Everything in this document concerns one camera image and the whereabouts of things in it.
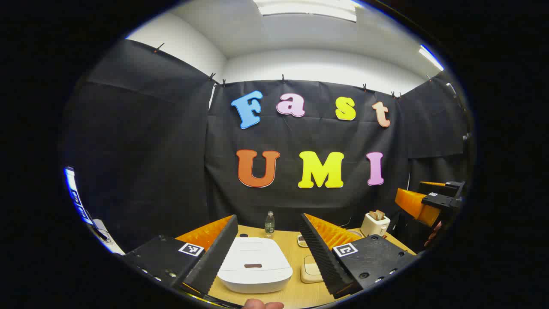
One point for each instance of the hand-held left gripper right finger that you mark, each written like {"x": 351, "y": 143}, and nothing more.
{"x": 319, "y": 257}

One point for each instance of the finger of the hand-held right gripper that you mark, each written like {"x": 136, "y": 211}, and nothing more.
{"x": 414, "y": 204}
{"x": 454, "y": 189}

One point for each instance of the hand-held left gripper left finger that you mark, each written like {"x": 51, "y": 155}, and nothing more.
{"x": 218, "y": 253}

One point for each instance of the white rice cooker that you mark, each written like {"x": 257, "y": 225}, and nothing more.
{"x": 255, "y": 262}

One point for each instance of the white divided bean dish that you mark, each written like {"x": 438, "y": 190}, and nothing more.
{"x": 302, "y": 241}

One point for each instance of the white toaster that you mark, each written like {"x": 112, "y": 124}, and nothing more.
{"x": 374, "y": 226}

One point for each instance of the clear water bottle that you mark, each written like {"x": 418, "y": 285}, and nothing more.
{"x": 269, "y": 225}

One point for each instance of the white side table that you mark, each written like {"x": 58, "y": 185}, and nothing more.
{"x": 113, "y": 246}

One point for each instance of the computer monitor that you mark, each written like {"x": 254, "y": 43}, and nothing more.
{"x": 75, "y": 193}

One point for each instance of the ceiling light panel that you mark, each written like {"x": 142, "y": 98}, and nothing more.
{"x": 309, "y": 8}

